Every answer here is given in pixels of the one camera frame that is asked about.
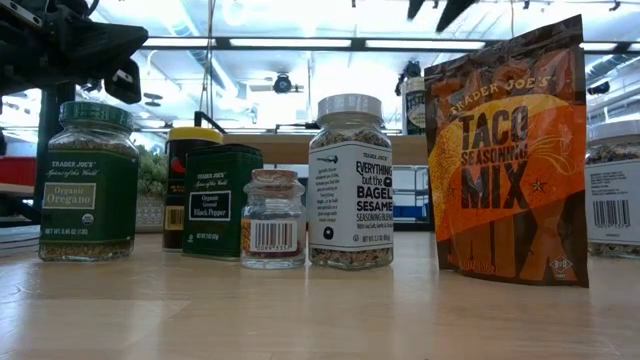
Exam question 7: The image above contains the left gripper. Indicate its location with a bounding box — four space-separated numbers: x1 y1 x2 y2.
54 0 150 105

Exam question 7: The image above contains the tan-lid seasoning jar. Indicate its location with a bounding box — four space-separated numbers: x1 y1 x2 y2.
401 75 428 137

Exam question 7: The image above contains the yellow-lid onion spice bottle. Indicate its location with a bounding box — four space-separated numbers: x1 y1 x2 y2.
161 126 225 251

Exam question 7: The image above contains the green-lid oregano glass jar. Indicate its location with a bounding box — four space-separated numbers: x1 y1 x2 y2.
38 101 140 263

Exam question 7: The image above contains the orange taco seasoning pouch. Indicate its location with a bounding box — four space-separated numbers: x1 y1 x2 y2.
423 13 590 289

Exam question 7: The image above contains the green black pepper tin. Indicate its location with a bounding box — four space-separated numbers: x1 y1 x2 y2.
181 143 265 262

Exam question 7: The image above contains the white-lid bagel seasoning jar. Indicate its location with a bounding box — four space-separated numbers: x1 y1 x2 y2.
307 93 395 272
583 119 640 260

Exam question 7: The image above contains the black mounted device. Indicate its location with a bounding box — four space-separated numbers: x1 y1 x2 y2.
394 59 424 96

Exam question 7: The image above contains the green plant in patterned pot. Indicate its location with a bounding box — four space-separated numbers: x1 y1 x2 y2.
135 144 170 234

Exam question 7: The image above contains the red storage bin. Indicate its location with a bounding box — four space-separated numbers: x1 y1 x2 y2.
0 156 37 189

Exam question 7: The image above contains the small cork-stoppered glass jar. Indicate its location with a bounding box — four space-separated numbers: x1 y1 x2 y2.
240 168 307 271

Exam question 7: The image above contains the black hanging camera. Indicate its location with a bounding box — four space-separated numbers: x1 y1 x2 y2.
272 72 294 95

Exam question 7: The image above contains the wooden shelf with black frame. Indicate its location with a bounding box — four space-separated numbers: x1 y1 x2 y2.
193 110 430 167

